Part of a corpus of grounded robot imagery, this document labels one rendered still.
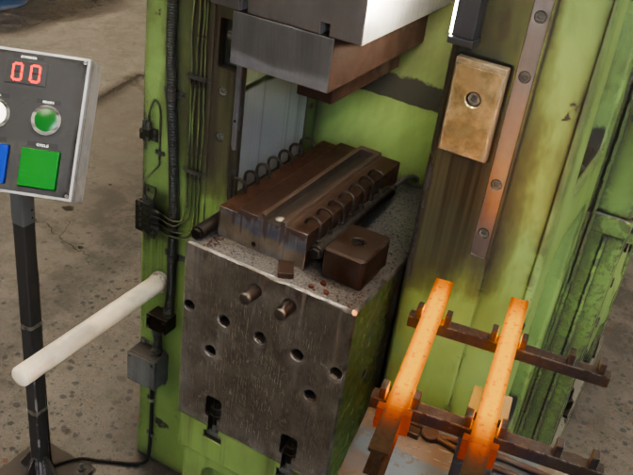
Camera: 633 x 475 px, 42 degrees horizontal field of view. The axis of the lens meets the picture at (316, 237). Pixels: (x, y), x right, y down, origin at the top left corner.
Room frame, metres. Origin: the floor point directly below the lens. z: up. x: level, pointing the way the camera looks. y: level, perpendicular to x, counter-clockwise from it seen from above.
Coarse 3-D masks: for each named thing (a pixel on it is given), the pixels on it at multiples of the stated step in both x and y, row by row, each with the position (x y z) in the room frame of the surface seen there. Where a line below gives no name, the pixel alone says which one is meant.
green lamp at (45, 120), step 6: (36, 114) 1.44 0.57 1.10; (42, 114) 1.44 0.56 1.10; (48, 114) 1.44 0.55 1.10; (54, 114) 1.44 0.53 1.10; (36, 120) 1.43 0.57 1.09; (42, 120) 1.43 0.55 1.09; (48, 120) 1.43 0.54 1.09; (54, 120) 1.43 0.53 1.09; (42, 126) 1.43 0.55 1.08; (48, 126) 1.43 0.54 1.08; (54, 126) 1.43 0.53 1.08
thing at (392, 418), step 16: (432, 288) 1.12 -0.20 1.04; (448, 288) 1.13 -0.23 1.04; (432, 304) 1.07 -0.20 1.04; (432, 320) 1.03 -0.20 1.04; (416, 336) 0.98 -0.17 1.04; (432, 336) 0.99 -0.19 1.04; (416, 352) 0.94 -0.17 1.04; (400, 368) 0.90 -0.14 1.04; (416, 368) 0.91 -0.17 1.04; (400, 384) 0.87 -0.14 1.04; (416, 384) 0.88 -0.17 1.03; (400, 400) 0.84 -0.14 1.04; (384, 416) 0.79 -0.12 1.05; (400, 416) 0.79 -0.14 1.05; (384, 432) 0.76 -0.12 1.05; (400, 432) 0.80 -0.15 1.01; (368, 448) 0.73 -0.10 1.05; (384, 448) 0.73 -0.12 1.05; (368, 464) 0.74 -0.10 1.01; (384, 464) 0.75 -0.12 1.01
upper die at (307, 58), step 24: (240, 24) 1.39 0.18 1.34; (264, 24) 1.37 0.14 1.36; (408, 24) 1.59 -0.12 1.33; (240, 48) 1.38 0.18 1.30; (264, 48) 1.36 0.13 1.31; (288, 48) 1.34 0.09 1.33; (312, 48) 1.32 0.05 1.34; (336, 48) 1.32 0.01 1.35; (360, 48) 1.40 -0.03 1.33; (384, 48) 1.50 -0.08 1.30; (408, 48) 1.61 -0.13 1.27; (264, 72) 1.36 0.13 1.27; (288, 72) 1.34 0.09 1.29; (312, 72) 1.32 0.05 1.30; (336, 72) 1.33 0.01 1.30; (360, 72) 1.42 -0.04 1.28
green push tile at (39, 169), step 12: (24, 156) 1.39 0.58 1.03; (36, 156) 1.39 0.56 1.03; (48, 156) 1.39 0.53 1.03; (60, 156) 1.40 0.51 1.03; (24, 168) 1.38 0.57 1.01; (36, 168) 1.38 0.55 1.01; (48, 168) 1.38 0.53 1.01; (24, 180) 1.37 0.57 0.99; (36, 180) 1.37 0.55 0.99; (48, 180) 1.37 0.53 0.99
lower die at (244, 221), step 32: (320, 160) 1.64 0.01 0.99; (384, 160) 1.68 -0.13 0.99; (256, 192) 1.47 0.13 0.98; (288, 192) 1.47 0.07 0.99; (320, 192) 1.47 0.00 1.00; (352, 192) 1.50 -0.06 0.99; (224, 224) 1.39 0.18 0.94; (256, 224) 1.36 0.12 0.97; (288, 224) 1.34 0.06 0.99; (288, 256) 1.32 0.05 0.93
